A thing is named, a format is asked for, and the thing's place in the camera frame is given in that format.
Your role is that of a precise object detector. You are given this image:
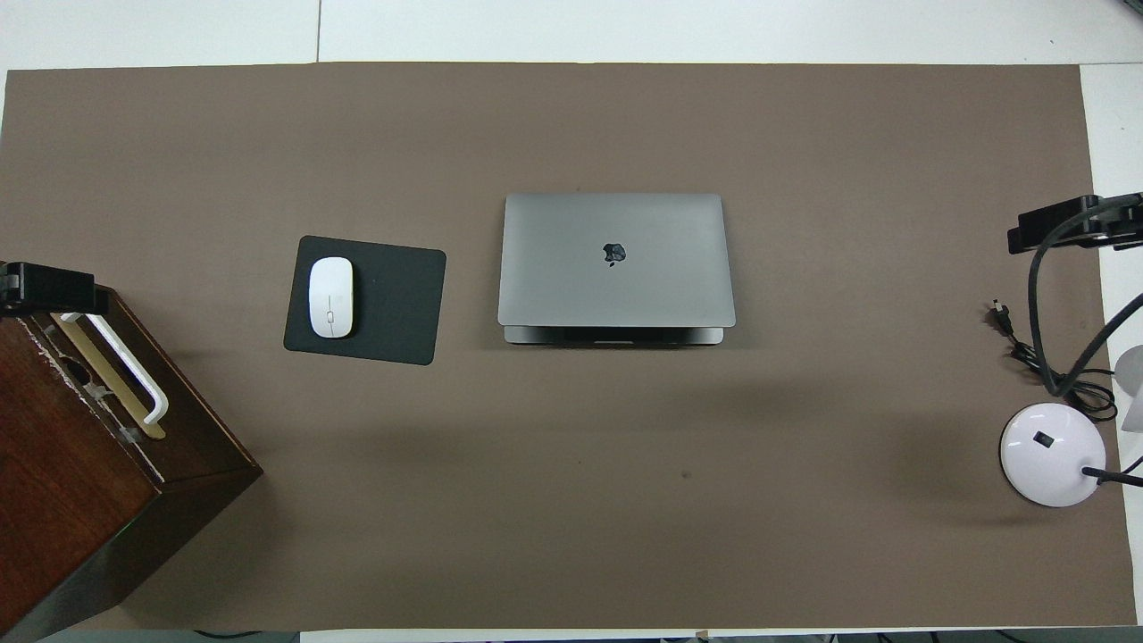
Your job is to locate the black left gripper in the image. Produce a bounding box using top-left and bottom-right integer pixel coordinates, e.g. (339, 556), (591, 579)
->
(0, 263), (113, 315)

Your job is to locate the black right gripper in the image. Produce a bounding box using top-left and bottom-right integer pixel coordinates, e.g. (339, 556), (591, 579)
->
(1009, 192), (1143, 255)

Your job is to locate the grey laptop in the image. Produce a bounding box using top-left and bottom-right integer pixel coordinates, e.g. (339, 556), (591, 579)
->
(497, 192), (738, 347)

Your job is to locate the dark brown wooden box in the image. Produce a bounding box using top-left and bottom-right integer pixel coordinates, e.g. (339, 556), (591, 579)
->
(0, 286), (264, 643)

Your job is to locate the white desk lamp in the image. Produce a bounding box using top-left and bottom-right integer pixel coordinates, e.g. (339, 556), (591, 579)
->
(998, 344), (1143, 508)

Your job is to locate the white computer mouse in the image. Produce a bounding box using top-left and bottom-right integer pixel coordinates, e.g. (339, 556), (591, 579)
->
(308, 256), (355, 339)

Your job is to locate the black mouse pad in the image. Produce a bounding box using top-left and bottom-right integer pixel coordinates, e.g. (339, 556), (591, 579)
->
(283, 235), (447, 366)

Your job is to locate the brown paper table mat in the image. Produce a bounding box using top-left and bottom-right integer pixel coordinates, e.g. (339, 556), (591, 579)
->
(0, 61), (1139, 633)

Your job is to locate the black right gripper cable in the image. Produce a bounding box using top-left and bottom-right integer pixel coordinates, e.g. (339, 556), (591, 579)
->
(1027, 192), (1143, 397)

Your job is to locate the white box handle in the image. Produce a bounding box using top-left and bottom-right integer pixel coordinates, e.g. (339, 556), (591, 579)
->
(60, 311), (171, 426)

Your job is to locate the black lamp power cable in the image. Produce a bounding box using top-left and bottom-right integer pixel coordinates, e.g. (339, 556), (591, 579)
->
(989, 299), (1122, 422)

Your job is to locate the brass box handle plate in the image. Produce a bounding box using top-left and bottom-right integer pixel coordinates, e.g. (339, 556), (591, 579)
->
(45, 311), (168, 441)

